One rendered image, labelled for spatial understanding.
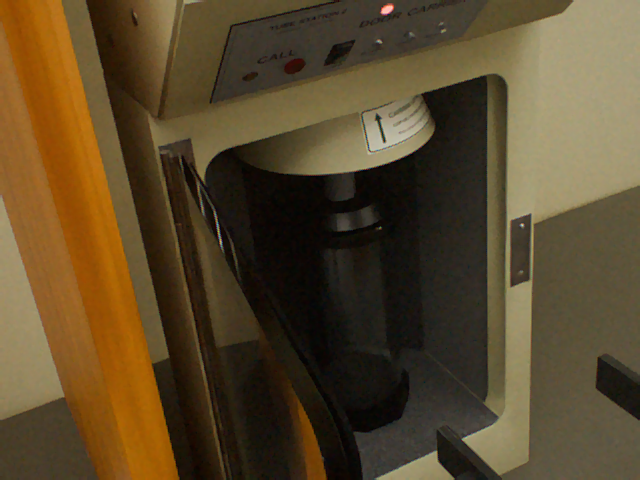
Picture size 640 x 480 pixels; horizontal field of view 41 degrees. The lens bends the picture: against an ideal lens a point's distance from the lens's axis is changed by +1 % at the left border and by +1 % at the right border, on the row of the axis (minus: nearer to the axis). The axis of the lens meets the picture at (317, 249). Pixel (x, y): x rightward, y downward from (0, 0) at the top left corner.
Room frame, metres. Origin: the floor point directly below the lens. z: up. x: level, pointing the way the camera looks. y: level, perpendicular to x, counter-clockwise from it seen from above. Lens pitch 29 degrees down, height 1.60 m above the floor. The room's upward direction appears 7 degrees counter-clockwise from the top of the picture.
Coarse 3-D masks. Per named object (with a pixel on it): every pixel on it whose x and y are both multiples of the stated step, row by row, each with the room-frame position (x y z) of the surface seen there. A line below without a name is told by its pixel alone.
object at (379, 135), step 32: (416, 96) 0.67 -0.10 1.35; (320, 128) 0.62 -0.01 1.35; (352, 128) 0.62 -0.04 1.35; (384, 128) 0.63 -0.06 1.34; (416, 128) 0.65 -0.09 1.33; (256, 160) 0.64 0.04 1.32; (288, 160) 0.62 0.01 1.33; (320, 160) 0.61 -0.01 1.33; (352, 160) 0.61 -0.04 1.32; (384, 160) 0.62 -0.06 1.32
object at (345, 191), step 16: (336, 176) 0.68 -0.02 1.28; (352, 176) 0.69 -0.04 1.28; (304, 192) 0.71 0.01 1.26; (320, 192) 0.71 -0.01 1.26; (336, 192) 0.68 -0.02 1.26; (352, 192) 0.69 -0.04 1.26; (368, 192) 0.69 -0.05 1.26; (384, 192) 0.70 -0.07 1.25; (304, 208) 0.68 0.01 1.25; (320, 208) 0.67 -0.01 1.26; (336, 208) 0.67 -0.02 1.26; (352, 208) 0.67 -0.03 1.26; (368, 208) 0.67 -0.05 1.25; (384, 208) 0.68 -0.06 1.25; (304, 224) 0.67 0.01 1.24; (320, 224) 0.66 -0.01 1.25; (336, 224) 0.66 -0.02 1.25; (352, 224) 0.66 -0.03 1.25; (368, 224) 0.66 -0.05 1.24
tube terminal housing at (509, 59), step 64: (128, 64) 0.55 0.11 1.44; (384, 64) 0.61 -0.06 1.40; (448, 64) 0.63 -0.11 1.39; (512, 64) 0.65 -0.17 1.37; (128, 128) 0.59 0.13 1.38; (192, 128) 0.54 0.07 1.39; (256, 128) 0.56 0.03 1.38; (512, 128) 0.65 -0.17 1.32; (512, 192) 0.65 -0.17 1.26; (192, 320) 0.53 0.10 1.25; (512, 320) 0.65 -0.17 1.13; (192, 384) 0.57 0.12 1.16; (512, 384) 0.65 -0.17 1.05; (192, 448) 0.62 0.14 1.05; (512, 448) 0.65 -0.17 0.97
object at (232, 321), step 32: (192, 192) 0.45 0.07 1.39; (192, 224) 0.47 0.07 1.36; (192, 256) 0.50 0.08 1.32; (224, 256) 0.37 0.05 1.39; (224, 288) 0.39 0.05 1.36; (256, 288) 0.33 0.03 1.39; (224, 320) 0.41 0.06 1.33; (256, 320) 0.31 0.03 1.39; (224, 352) 0.43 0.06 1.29; (256, 352) 0.32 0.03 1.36; (288, 352) 0.28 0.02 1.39; (224, 384) 0.46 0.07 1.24; (256, 384) 0.34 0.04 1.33; (288, 384) 0.27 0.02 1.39; (224, 416) 0.50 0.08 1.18; (256, 416) 0.35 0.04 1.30; (288, 416) 0.28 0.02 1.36; (320, 416) 0.24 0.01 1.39; (256, 448) 0.37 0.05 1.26; (288, 448) 0.29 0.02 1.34; (320, 448) 0.23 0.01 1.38
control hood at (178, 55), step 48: (144, 0) 0.49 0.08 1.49; (192, 0) 0.43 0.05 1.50; (240, 0) 0.45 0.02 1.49; (288, 0) 0.47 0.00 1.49; (336, 0) 0.49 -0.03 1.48; (528, 0) 0.59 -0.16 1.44; (144, 48) 0.51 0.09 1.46; (192, 48) 0.46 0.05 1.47; (432, 48) 0.59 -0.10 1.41; (192, 96) 0.50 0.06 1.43
